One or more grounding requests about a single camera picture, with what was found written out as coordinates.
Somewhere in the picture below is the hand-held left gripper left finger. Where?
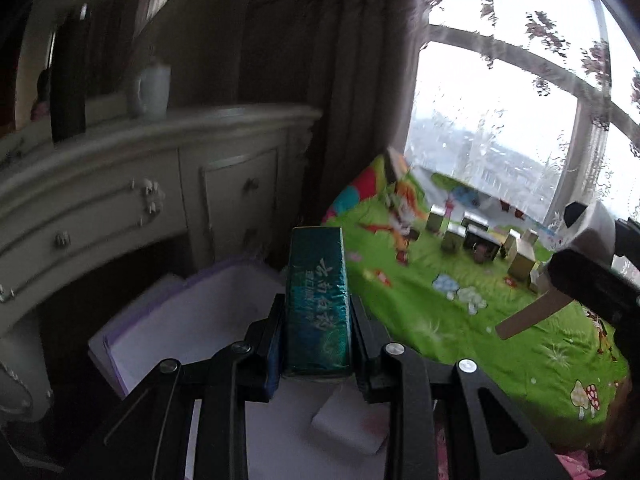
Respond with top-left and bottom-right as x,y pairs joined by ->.
65,292 -> 288,480

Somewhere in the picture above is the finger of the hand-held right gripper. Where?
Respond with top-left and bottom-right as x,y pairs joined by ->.
547,249 -> 640,328
613,217 -> 640,262

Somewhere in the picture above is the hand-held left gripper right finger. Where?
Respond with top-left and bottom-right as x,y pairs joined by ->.
350,294 -> 572,480

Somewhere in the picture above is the white beige long box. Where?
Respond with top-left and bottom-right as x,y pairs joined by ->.
495,201 -> 617,341

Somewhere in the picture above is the tall green printed box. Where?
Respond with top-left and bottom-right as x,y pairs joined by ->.
281,226 -> 356,378

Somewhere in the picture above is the white storage bin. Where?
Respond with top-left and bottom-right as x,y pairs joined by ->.
87,255 -> 401,480

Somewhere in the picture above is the green printed blanket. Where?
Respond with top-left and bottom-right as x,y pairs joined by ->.
322,147 -> 640,453

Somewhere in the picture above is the cluster of small cartons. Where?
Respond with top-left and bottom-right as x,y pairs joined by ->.
426,204 -> 551,293

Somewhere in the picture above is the pink cloth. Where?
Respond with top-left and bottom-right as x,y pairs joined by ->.
432,410 -> 608,480

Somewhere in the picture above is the window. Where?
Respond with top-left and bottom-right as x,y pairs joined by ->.
404,0 -> 640,281

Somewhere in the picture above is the sheer floral curtain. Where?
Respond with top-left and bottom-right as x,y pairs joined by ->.
410,0 -> 640,241

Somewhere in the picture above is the white dresser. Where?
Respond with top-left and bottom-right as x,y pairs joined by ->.
0,102 -> 323,426

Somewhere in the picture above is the white mug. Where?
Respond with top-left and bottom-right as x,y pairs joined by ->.
126,62 -> 172,120

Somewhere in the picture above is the brown curtain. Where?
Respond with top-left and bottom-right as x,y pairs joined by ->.
165,0 -> 438,241

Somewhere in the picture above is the dark tall bottle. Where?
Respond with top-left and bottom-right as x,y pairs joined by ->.
50,5 -> 92,144

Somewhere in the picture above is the dresser mirror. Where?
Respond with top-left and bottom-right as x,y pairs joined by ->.
15,0 -> 182,137

